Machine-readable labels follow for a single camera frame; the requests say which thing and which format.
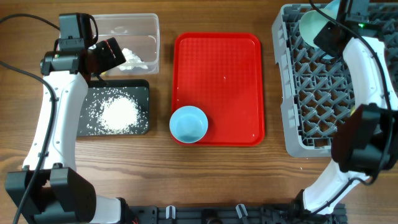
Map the mint green bowl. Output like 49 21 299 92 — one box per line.
299 10 328 48

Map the light blue plate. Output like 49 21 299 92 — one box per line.
323 0 343 60

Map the white napkin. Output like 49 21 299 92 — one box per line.
118 48 148 70

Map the pile of white rice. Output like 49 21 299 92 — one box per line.
85 88 149 135

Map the light blue bowl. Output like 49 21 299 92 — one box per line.
169 106 208 144

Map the red snack wrapper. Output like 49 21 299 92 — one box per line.
104 40 116 58

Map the yellow plastic cup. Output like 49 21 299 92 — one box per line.
350 106 356 116

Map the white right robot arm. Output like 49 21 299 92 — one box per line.
287 1 397 222

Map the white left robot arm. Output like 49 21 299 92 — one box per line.
6 13 137 223

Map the grey dishwasher rack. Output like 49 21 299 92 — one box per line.
272 4 397 157

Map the clear plastic bin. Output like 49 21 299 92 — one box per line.
90 13 160 77

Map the black plastic tray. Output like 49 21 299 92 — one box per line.
76 78 150 137

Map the red serving tray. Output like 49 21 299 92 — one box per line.
171 32 265 147

